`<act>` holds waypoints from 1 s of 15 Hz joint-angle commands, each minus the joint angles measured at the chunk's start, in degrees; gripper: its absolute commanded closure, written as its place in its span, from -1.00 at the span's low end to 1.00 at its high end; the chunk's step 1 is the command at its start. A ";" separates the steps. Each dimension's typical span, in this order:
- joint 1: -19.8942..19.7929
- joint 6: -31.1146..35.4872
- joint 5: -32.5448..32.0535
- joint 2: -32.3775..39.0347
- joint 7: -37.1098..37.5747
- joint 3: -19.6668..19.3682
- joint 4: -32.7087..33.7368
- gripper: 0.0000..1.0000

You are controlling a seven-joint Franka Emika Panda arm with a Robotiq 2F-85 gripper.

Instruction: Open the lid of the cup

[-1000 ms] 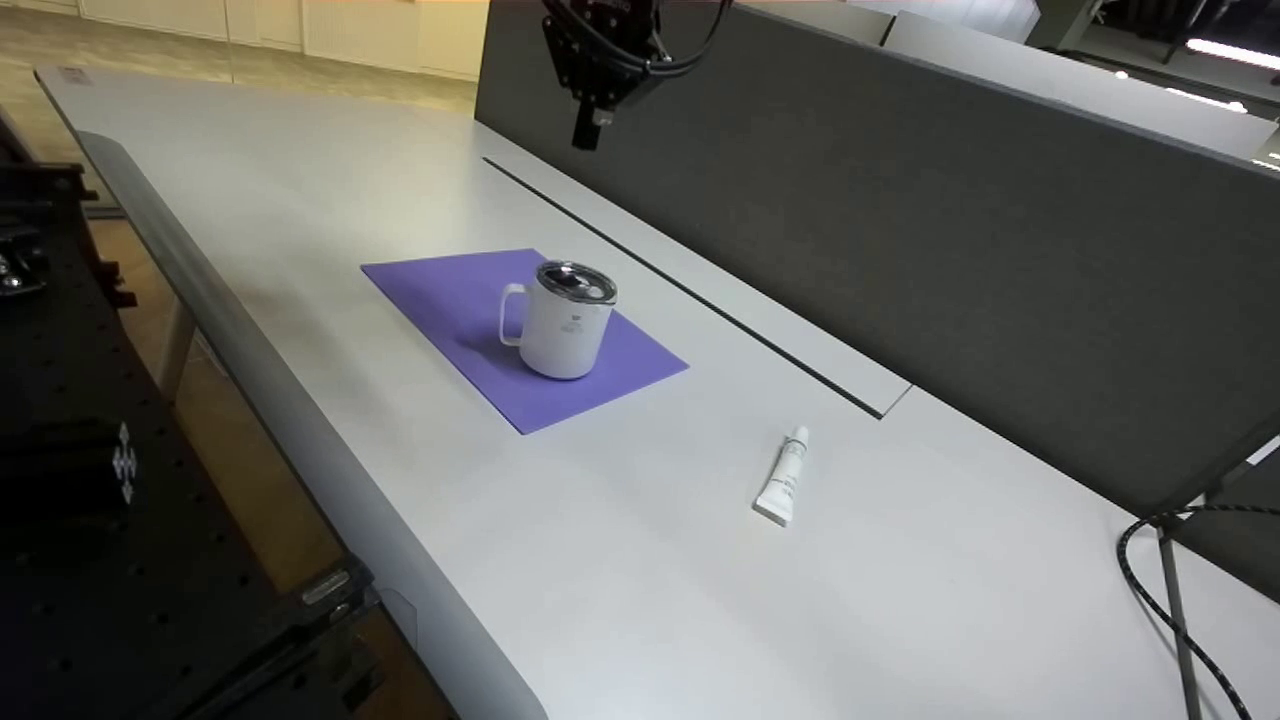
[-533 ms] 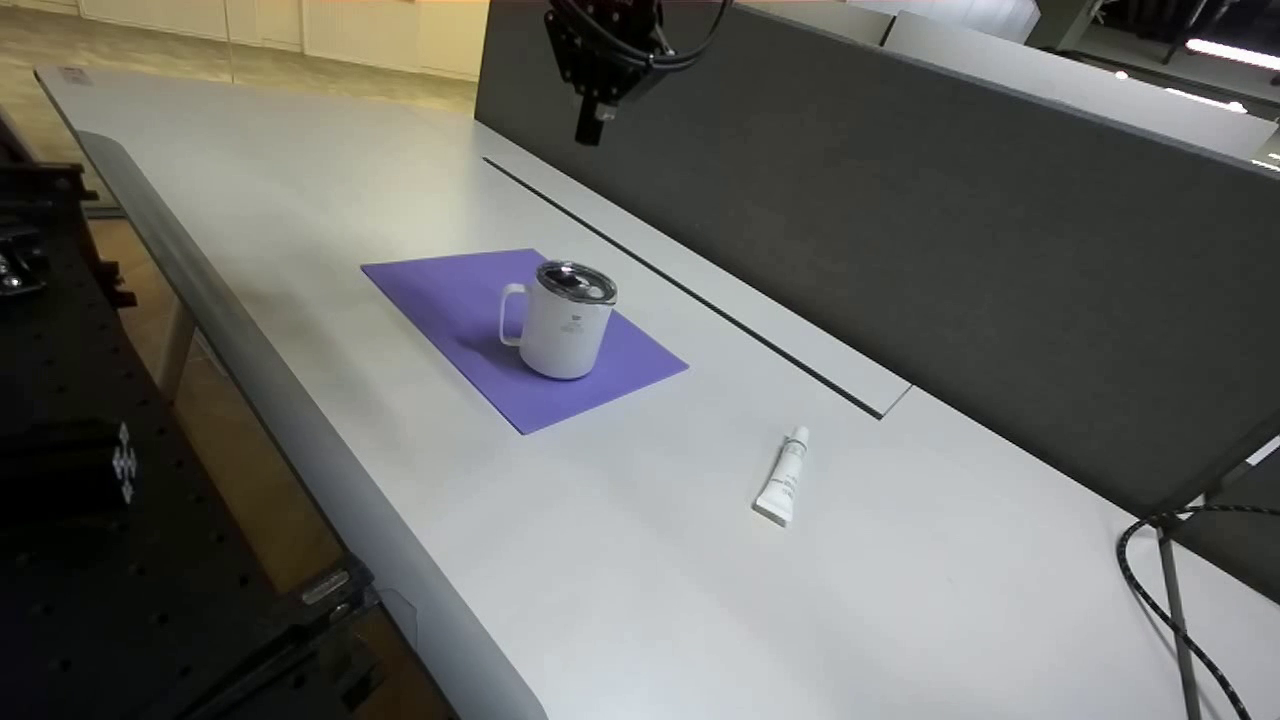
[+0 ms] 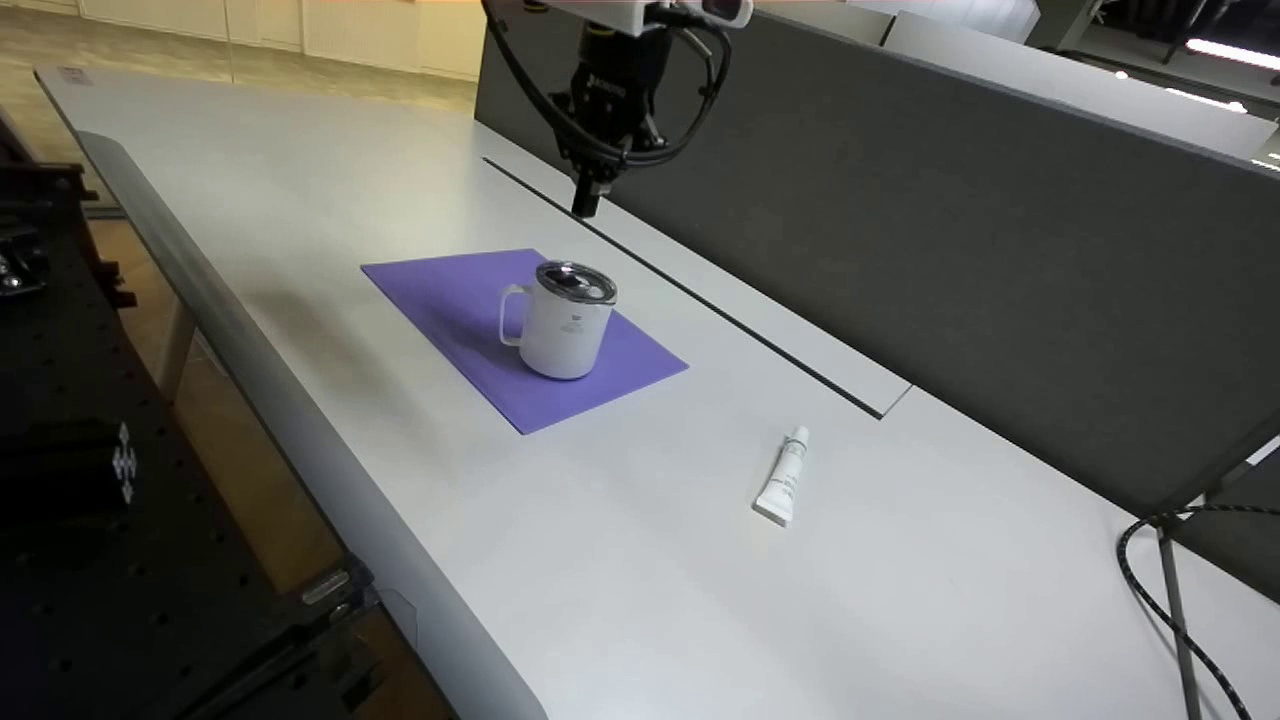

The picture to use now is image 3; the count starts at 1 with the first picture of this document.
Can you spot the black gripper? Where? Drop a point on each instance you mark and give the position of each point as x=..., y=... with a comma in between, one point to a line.
x=616, y=84

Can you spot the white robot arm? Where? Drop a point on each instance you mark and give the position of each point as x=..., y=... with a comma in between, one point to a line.
x=600, y=11

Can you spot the purple rectangular mat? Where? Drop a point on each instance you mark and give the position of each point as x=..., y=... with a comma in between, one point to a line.
x=452, y=312

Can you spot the grey table slot cover strip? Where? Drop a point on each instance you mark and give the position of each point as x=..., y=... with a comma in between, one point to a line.
x=746, y=312

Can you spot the beige cabinets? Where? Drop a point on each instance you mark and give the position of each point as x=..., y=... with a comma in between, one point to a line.
x=306, y=25

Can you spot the small white tube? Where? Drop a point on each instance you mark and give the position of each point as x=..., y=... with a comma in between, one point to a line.
x=786, y=482

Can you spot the large grey partition panel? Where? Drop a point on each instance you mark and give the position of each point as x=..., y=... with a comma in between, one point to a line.
x=960, y=267

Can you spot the black perforated bench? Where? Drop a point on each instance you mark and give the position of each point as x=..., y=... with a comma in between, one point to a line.
x=123, y=535

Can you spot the dark grey side panel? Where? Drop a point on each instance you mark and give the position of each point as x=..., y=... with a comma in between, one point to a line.
x=1235, y=540

